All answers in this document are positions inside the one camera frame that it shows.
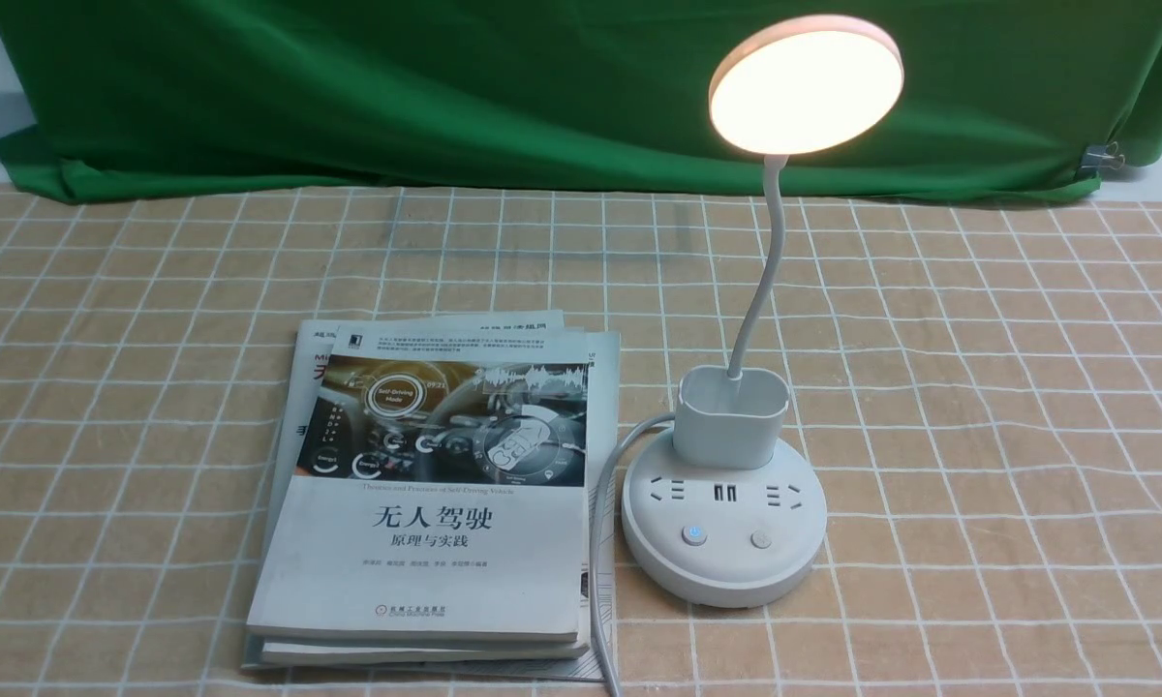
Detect white lamp power cable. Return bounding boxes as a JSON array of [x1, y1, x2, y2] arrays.
[[589, 412, 677, 697]]

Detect white desk lamp with sockets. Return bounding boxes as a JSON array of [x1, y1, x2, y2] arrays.
[[622, 15, 905, 609]]

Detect top book with car cover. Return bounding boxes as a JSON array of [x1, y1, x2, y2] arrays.
[[246, 323, 591, 644]]

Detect green backdrop cloth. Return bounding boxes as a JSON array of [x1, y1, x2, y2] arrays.
[[0, 1, 1162, 203]]

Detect metal binder clip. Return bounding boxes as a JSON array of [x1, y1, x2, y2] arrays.
[[1077, 141, 1125, 178]]

